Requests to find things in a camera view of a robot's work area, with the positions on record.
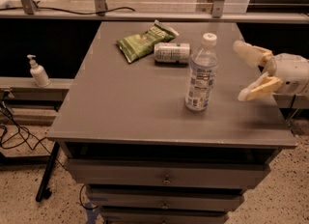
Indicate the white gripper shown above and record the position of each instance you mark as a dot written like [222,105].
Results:
[291,71]

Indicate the clear blue-label plastic bottle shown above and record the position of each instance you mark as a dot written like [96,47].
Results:
[203,66]

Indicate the white pump dispenser bottle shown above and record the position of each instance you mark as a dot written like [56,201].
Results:
[38,72]

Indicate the white green can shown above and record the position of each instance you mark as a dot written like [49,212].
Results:
[166,52]

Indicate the green chip bag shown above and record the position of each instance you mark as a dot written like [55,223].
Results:
[138,46]

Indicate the grey drawer cabinet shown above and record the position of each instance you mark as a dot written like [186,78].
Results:
[142,155]

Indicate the black stand leg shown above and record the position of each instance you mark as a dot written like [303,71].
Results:
[44,192]

